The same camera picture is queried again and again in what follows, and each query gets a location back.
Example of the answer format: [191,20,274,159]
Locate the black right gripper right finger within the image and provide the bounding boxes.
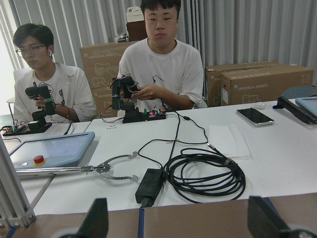
[247,196,291,238]

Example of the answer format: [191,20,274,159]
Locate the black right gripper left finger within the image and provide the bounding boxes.
[75,198,108,238]

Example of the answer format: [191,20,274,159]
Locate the green grabber tool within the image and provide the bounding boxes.
[16,151,138,181]

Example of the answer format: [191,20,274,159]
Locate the black power adapter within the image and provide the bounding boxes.
[135,169,164,208]

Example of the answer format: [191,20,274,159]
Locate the teach pendant tablet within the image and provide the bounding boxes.
[9,132,95,170]

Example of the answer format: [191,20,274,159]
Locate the black smartphone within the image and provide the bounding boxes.
[236,108,274,127]

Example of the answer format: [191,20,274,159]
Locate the person with glasses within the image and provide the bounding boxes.
[13,23,97,123]

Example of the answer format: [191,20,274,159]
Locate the cardboard box universal robots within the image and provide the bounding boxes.
[205,61,314,107]

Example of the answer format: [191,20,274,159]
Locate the stacked cardboard boxes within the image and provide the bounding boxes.
[80,42,134,118]

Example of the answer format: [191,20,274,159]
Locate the person in white shirt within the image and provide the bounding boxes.
[118,0,207,111]

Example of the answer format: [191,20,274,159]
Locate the aluminium frame post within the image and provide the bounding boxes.
[0,140,36,228]

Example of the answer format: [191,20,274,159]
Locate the coiled black cable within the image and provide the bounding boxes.
[163,143,246,204]

